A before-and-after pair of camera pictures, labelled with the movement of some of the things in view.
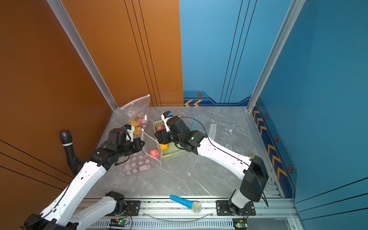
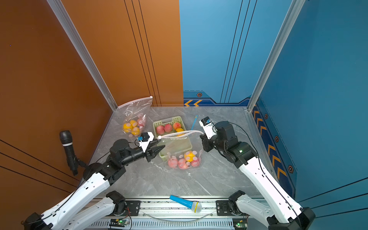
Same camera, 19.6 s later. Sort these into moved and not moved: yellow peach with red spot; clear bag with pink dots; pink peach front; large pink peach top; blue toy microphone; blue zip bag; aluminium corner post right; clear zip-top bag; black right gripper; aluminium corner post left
Moved: clear bag with pink dots; large pink peach top; black right gripper
Not moved: blue zip bag; blue toy microphone; yellow peach with red spot; clear zip-top bag; aluminium corner post right; aluminium corner post left; pink peach front
